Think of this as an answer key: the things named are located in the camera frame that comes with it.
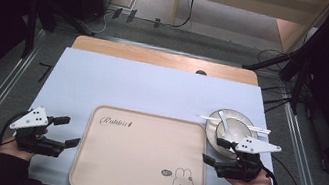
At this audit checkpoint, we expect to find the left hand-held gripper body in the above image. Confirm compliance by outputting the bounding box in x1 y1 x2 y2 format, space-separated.
5 101 72 160

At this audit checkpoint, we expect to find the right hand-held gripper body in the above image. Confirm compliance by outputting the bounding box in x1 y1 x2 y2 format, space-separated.
212 131 284 185

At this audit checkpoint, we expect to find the white bowl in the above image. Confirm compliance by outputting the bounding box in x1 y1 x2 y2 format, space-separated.
213 115 254 149

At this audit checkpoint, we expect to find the white plate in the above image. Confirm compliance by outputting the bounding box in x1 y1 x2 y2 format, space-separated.
200 105 263 163

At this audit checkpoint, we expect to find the white spoon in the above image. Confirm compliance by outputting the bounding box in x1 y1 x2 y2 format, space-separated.
214 110 235 134

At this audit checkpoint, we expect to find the white chopstick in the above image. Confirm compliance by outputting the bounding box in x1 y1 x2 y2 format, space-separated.
197 114 272 135
207 116 273 137

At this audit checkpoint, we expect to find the beige tray with rabbit print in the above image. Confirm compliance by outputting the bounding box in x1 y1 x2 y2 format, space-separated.
67 101 218 185

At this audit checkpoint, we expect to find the person's left hand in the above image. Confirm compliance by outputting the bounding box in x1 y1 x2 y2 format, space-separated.
0 122 49 164

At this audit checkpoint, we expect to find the pale blue table mat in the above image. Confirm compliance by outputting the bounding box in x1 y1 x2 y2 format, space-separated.
17 42 290 185

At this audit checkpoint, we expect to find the black metal stand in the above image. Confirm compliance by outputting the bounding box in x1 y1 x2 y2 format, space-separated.
20 0 101 70
235 35 318 118

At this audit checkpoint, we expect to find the wooden table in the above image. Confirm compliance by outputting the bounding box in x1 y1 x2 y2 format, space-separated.
69 34 262 88

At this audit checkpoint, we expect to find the small black floor block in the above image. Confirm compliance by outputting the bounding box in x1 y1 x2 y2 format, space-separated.
152 17 163 30
126 7 139 25
111 6 124 21

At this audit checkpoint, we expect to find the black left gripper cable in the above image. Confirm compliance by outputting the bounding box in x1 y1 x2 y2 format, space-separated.
0 107 29 157

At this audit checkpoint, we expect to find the black floor bracket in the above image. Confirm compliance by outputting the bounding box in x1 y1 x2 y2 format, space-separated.
34 61 55 86

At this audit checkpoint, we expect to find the black floor cable loop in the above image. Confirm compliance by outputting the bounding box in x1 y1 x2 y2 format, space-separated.
256 47 287 69

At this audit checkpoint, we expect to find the black hanging cable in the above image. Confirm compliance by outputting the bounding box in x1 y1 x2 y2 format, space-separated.
170 0 198 31

